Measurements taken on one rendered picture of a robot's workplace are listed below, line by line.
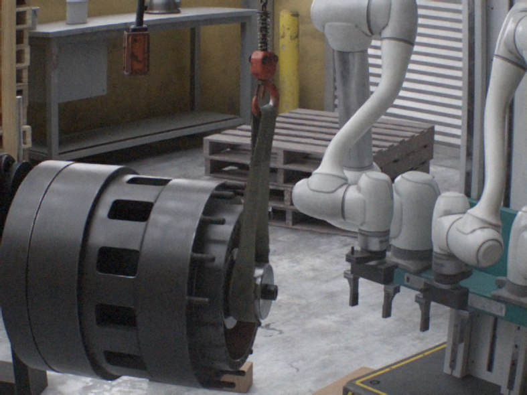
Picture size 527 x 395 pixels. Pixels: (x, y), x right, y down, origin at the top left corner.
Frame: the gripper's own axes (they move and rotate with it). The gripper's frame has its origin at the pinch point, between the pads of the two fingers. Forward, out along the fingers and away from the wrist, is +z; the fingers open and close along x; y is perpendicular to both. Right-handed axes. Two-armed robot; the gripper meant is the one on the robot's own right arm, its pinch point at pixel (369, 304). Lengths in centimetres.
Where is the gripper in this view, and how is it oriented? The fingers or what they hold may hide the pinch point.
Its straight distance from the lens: 302.0
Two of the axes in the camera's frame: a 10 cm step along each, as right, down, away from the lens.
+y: 7.7, -1.5, 6.2
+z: -0.1, 9.7, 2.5
